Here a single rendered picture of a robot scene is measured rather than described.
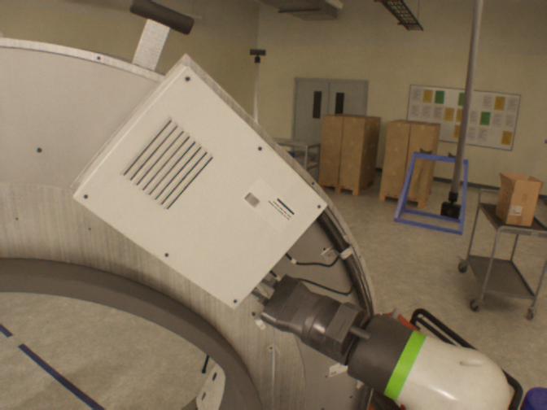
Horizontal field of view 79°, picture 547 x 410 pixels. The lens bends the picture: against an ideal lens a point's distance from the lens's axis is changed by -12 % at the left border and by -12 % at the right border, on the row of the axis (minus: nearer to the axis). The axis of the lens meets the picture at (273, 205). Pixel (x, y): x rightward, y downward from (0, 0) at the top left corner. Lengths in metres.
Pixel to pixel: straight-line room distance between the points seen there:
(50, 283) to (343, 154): 6.53
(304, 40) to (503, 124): 5.18
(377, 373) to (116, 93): 0.48
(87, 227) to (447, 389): 0.50
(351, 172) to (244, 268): 6.46
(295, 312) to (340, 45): 9.31
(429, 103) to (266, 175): 8.70
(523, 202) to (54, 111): 3.56
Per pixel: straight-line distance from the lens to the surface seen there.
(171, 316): 0.56
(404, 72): 9.22
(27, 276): 0.54
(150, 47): 0.67
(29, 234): 0.57
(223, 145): 0.41
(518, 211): 3.72
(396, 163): 6.65
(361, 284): 0.70
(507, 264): 4.45
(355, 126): 6.77
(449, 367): 0.47
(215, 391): 1.13
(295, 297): 0.53
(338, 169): 6.96
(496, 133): 9.06
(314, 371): 0.81
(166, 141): 0.40
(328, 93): 9.66
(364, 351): 0.48
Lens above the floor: 1.79
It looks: 17 degrees down
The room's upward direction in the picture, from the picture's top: 3 degrees clockwise
